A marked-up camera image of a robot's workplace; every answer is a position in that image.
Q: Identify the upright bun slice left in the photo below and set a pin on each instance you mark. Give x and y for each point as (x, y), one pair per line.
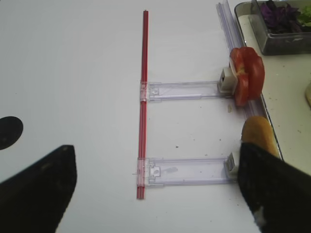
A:
(257, 130)

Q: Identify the clear plastic container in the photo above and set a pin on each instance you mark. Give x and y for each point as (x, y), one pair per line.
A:
(279, 44)

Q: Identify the purple shredded cabbage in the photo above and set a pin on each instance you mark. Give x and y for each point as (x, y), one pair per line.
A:
(280, 19)

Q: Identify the black round table hole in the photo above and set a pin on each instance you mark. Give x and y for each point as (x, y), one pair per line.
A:
(11, 129)

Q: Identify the upper left clear track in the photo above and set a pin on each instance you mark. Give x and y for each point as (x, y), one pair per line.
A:
(181, 91)

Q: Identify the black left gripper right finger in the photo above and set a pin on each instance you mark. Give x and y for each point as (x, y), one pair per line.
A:
(277, 194)

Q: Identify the left red rod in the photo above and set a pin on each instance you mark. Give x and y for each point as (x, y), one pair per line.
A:
(143, 108)

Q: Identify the lower left clear track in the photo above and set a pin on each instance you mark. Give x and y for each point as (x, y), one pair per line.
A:
(156, 172)

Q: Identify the white pusher block tomato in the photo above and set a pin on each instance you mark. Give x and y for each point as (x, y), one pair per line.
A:
(227, 82)

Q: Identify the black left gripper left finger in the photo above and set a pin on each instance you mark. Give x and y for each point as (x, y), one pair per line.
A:
(35, 199)

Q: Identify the red tomato slices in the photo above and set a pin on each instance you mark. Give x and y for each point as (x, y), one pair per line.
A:
(250, 72)

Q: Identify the clear track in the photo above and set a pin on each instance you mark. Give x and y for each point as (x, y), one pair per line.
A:
(156, 172)
(181, 91)

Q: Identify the white pusher block bun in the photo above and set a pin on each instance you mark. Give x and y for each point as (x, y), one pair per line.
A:
(232, 164)

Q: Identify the green lettuce pile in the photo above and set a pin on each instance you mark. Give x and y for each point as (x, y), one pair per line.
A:
(305, 17)

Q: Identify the silver metal tray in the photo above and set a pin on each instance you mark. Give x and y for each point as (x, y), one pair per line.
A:
(287, 77)

